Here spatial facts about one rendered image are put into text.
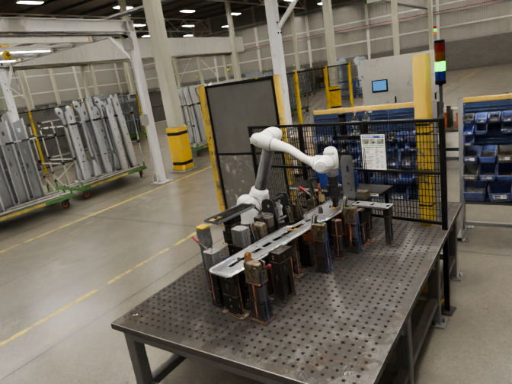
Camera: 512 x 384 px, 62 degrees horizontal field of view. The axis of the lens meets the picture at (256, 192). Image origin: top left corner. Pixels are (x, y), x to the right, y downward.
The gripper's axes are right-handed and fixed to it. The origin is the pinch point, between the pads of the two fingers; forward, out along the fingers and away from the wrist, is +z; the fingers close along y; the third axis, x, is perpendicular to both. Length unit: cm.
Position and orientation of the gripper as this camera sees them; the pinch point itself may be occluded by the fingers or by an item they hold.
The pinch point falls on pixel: (335, 202)
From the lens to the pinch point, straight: 320.5
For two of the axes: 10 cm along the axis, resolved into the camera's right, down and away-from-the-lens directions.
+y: 7.4, 0.7, -6.7
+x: 6.6, -2.9, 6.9
